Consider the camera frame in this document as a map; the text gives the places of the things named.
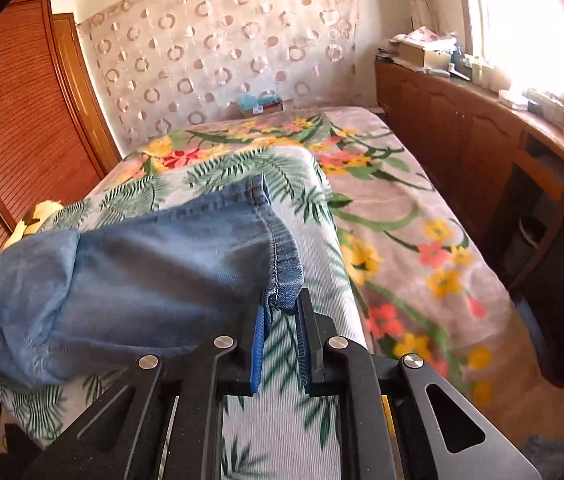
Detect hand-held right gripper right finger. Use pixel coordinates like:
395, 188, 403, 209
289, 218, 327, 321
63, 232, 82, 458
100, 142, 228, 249
296, 287, 542, 480

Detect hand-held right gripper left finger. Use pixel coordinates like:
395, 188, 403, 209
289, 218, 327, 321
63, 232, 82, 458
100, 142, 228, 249
22, 287, 269, 480

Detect blue denim pants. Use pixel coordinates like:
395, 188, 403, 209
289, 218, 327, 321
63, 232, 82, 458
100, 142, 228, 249
0, 175, 303, 390

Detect yellow plush toy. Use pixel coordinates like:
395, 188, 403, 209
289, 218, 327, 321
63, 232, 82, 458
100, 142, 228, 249
3, 200, 67, 250

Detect leaf-printed bed sheet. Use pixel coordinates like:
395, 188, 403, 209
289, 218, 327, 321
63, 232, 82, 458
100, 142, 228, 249
0, 149, 393, 480

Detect floral blanket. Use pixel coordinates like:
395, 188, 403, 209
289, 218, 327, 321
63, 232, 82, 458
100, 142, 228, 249
107, 106, 564, 453

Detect wooden slatted wardrobe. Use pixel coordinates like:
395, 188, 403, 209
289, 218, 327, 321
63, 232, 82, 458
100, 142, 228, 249
0, 0, 123, 311

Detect box with blue contents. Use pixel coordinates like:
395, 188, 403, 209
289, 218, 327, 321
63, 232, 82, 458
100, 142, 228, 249
238, 91, 283, 118

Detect long wooden cabinet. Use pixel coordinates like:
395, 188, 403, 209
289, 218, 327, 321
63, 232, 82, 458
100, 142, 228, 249
374, 57, 564, 311

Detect circle-patterned sheer curtain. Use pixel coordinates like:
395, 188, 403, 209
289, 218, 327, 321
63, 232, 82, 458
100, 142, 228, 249
78, 0, 377, 148

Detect cardboard box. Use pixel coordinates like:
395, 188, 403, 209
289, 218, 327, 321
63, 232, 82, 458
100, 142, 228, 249
398, 40, 445, 71

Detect white tissue box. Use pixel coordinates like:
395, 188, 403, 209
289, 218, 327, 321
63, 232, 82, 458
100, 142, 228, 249
498, 89, 530, 110

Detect floral cloth bundle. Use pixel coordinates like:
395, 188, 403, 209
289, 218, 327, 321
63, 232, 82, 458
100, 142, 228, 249
394, 26, 457, 46

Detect white power strip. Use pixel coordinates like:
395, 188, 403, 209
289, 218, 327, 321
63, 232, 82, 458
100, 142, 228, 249
524, 89, 564, 136

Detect wooden framed window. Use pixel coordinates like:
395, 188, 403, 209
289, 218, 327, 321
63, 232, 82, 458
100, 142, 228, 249
454, 0, 564, 106

